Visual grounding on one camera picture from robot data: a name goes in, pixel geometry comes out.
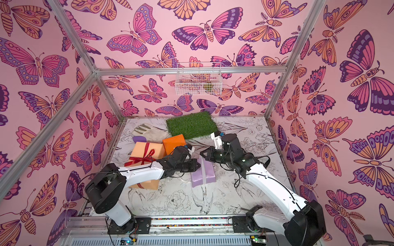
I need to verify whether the white wire basket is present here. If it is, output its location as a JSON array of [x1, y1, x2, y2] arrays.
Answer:
[[174, 61, 223, 96]]

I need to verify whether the purple pink hand trowel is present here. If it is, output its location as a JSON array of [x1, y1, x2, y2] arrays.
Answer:
[[132, 136, 147, 143]]

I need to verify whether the green artificial grass mat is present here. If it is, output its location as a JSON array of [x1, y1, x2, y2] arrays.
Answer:
[[166, 112, 218, 139]]

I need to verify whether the beige gardening glove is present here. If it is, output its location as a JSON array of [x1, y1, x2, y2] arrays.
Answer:
[[132, 124, 169, 143]]

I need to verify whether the white satin ribbon bow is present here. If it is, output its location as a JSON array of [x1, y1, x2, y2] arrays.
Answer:
[[198, 156, 207, 185]]

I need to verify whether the lilac gift box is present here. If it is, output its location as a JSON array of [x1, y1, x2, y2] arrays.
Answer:
[[191, 156, 216, 188]]

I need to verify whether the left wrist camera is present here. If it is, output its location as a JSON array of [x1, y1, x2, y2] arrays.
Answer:
[[184, 144, 195, 155]]

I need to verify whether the green item in basket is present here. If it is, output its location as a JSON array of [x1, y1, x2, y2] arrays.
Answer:
[[203, 82, 214, 93]]

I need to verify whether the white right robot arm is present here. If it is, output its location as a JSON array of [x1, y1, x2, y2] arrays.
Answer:
[[200, 131, 327, 246]]

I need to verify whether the orange gift box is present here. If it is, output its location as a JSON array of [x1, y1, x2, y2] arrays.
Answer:
[[163, 134, 186, 155]]

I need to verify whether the black lettered ribbon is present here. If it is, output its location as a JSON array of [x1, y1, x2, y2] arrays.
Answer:
[[256, 155, 271, 169]]

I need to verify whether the red ribbon bow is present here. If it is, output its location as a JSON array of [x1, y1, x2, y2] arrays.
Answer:
[[124, 142, 156, 189]]

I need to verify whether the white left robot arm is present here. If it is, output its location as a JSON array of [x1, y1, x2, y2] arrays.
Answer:
[[85, 145, 201, 227]]

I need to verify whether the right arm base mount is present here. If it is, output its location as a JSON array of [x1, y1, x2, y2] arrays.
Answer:
[[231, 205, 263, 233]]

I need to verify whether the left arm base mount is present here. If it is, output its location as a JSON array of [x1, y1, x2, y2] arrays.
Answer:
[[108, 217, 152, 235]]

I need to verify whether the large tan gift box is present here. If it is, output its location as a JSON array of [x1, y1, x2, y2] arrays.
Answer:
[[124, 141, 167, 190]]

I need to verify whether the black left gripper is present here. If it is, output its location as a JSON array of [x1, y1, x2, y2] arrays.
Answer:
[[175, 159, 202, 173]]

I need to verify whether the aluminium front rail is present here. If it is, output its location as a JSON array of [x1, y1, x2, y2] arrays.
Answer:
[[59, 215, 275, 246]]

